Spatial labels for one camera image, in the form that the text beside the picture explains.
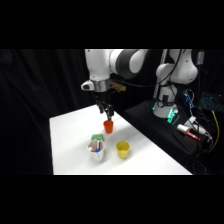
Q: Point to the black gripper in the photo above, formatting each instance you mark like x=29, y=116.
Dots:
x=102, y=101

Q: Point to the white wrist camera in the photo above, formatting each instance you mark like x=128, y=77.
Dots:
x=87, y=85

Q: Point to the black curtain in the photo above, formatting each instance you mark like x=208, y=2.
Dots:
x=33, y=106

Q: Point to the white red-tipped marker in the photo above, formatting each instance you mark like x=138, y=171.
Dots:
x=187, y=130

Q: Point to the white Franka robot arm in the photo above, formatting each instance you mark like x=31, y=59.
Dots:
x=100, y=65

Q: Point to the white plastic cup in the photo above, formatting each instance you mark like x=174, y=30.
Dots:
x=97, y=155

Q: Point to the orange plastic cup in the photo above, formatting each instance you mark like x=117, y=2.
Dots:
x=108, y=127

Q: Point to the green status light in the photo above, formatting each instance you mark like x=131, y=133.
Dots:
x=173, y=116

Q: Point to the blue-capped marker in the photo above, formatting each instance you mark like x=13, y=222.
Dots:
x=97, y=149

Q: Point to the black robot stand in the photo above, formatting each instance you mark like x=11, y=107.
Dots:
x=150, y=128

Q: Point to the green plastic cup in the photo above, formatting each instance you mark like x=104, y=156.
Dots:
x=97, y=137

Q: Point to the yellow plastic cup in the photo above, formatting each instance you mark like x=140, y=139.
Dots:
x=122, y=150

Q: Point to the blue-lit keyboard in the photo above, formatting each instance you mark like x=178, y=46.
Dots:
x=211, y=101

